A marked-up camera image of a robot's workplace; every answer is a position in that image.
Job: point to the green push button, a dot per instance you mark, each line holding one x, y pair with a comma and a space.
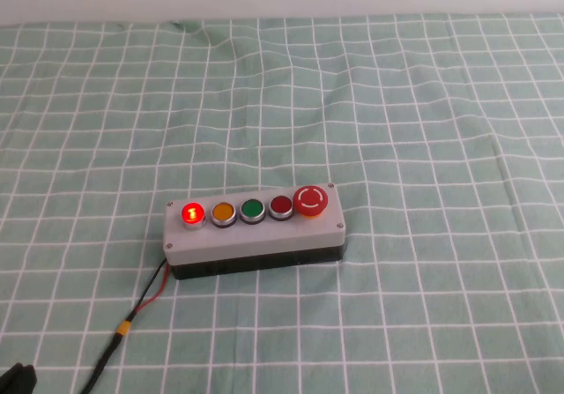
252, 209

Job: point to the dark red push button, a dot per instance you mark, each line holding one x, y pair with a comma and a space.
280, 205

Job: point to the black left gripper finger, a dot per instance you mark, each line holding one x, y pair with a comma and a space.
26, 378
9, 381

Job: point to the grey button control box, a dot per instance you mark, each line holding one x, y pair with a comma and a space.
264, 242

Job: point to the lit red indicator button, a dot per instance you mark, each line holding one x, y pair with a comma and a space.
192, 213

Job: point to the yellow push button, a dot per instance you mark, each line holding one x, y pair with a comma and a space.
223, 212

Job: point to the red emergency stop button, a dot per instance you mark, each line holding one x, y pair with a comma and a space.
311, 198

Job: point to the green checked tablecloth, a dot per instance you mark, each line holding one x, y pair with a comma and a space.
396, 125

